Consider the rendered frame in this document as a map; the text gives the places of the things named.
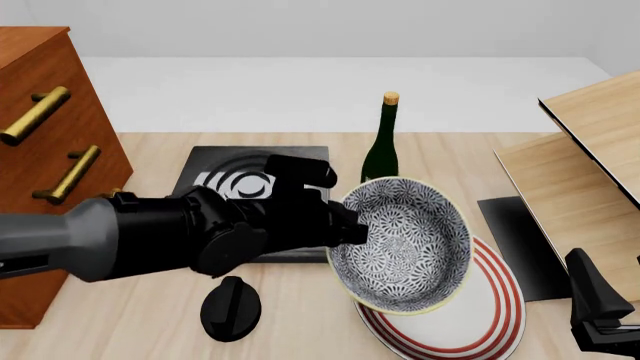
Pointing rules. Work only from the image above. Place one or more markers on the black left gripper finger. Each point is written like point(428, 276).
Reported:
point(352, 232)

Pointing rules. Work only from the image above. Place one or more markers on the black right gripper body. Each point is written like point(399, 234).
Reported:
point(610, 337)

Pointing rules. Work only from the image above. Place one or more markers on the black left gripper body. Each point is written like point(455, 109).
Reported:
point(300, 221)

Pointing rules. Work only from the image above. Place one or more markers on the patterned black and white bowl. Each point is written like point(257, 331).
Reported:
point(410, 255)

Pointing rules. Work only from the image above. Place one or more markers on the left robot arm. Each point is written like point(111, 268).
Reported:
point(125, 236)

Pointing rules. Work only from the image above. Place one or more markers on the flat black stove plate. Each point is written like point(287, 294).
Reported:
point(210, 161)

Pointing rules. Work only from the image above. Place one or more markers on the white plate with red rings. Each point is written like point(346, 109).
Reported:
point(465, 322)

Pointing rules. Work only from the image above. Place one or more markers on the flat black panel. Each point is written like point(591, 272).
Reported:
point(520, 255)

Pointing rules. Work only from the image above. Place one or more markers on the dark green wine bottle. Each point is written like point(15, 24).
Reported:
point(380, 157)

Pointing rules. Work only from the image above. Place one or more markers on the pale wooden rack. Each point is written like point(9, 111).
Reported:
point(570, 195)

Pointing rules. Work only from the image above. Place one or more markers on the round black stove knob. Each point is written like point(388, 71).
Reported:
point(230, 311)

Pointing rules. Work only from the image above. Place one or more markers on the wooden cabinet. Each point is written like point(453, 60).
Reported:
point(55, 93)

